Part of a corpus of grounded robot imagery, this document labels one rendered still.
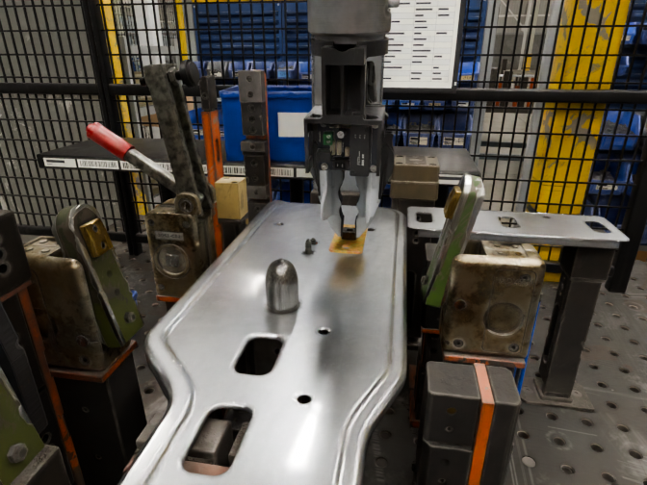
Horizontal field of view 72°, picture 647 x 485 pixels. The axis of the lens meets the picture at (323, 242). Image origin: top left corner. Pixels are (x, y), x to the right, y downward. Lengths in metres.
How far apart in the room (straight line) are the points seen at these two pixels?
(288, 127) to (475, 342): 0.55
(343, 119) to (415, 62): 0.64
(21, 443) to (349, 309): 0.27
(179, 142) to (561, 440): 0.68
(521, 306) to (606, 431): 0.40
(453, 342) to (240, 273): 0.24
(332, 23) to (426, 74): 0.64
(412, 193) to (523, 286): 0.33
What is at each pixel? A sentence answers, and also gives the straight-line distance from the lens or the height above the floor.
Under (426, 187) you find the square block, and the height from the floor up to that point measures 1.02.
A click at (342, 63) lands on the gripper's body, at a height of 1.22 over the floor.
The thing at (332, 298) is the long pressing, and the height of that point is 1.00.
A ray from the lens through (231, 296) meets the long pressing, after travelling 0.46.
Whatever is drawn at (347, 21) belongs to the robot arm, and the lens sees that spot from 0.41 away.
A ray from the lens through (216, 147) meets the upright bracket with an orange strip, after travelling 0.65.
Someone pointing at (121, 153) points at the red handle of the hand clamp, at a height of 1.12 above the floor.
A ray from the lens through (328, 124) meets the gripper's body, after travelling 0.42.
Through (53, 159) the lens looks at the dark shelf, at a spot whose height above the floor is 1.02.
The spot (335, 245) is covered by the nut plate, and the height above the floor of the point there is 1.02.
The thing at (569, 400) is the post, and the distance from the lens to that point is 0.86.
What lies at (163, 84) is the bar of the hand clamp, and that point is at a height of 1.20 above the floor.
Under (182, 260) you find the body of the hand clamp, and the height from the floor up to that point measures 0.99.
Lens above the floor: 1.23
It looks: 23 degrees down
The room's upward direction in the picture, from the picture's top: straight up
